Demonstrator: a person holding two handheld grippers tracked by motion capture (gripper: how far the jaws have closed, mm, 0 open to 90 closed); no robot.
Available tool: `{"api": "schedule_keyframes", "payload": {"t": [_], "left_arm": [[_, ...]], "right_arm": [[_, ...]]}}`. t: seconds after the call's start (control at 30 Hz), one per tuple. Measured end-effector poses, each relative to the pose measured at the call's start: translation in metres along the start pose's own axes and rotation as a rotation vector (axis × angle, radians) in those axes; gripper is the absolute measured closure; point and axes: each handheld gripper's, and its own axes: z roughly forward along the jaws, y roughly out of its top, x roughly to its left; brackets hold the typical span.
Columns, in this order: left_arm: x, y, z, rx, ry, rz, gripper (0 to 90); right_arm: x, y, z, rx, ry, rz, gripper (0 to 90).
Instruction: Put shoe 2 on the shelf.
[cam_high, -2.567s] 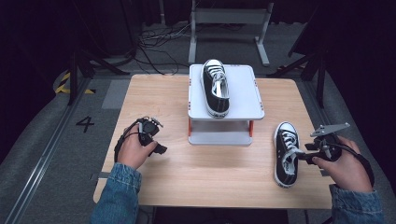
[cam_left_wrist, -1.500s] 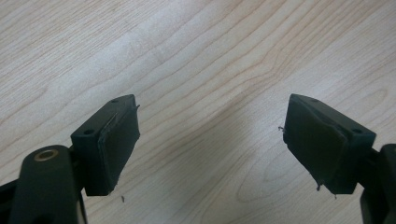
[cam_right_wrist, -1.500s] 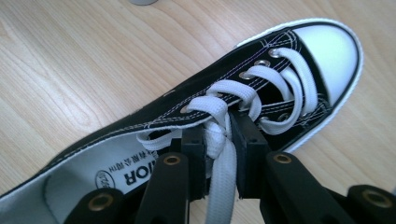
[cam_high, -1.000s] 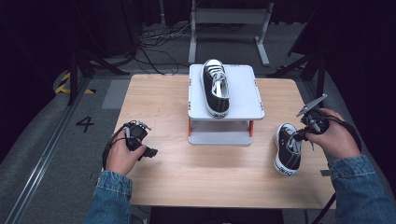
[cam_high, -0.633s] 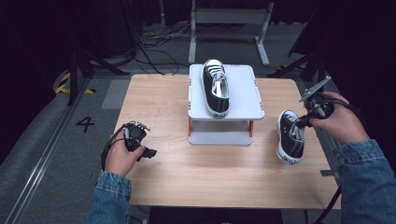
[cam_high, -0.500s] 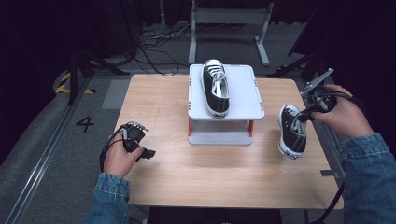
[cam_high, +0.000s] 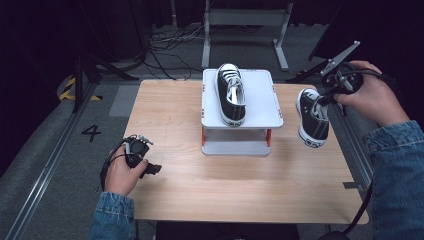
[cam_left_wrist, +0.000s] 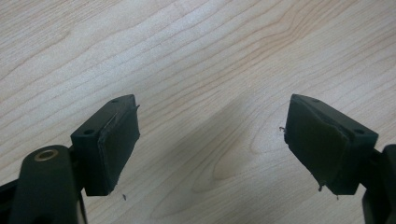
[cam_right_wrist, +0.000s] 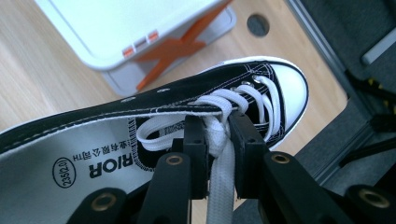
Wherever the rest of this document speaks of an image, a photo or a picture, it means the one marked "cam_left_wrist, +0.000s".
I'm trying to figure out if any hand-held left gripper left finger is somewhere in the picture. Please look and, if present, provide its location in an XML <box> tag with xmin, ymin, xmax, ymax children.
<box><xmin>70</xmin><ymin>93</ymin><xmax>141</xmax><ymax>197</ymax></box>

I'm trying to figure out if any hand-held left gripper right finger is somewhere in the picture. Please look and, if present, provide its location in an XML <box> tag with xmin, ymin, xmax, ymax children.
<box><xmin>283</xmin><ymin>93</ymin><xmax>380</xmax><ymax>197</ymax></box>

